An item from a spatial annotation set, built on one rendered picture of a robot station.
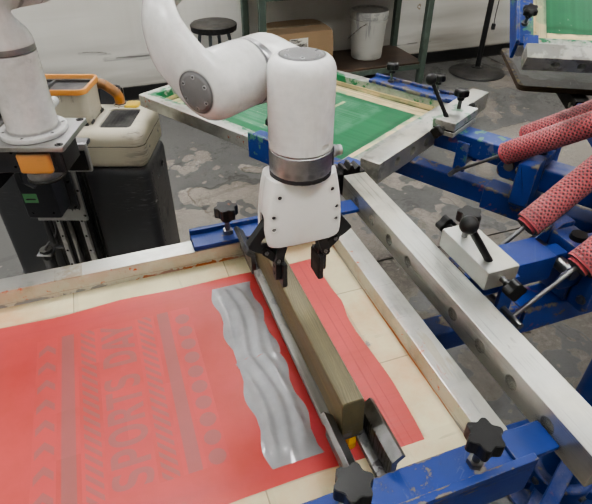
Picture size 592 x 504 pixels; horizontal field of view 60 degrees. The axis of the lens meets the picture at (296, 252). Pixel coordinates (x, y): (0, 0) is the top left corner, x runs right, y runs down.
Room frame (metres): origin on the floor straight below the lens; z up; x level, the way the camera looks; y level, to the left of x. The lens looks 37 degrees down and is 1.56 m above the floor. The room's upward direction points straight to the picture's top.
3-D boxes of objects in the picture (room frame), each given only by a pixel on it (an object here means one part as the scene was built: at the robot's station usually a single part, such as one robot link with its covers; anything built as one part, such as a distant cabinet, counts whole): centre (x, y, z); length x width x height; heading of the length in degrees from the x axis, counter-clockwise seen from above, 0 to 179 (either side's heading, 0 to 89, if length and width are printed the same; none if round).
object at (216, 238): (0.82, 0.05, 0.98); 0.30 x 0.05 x 0.07; 110
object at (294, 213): (0.55, -0.01, 1.22); 0.10 x 0.07 x 0.11; 110
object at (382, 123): (1.42, -0.12, 1.05); 1.08 x 0.61 x 0.23; 50
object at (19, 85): (0.97, 0.52, 1.21); 0.16 x 0.13 x 0.15; 0
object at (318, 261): (0.56, -0.04, 1.13); 0.03 x 0.03 x 0.07; 20
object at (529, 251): (0.67, -0.34, 1.02); 0.17 x 0.06 x 0.05; 110
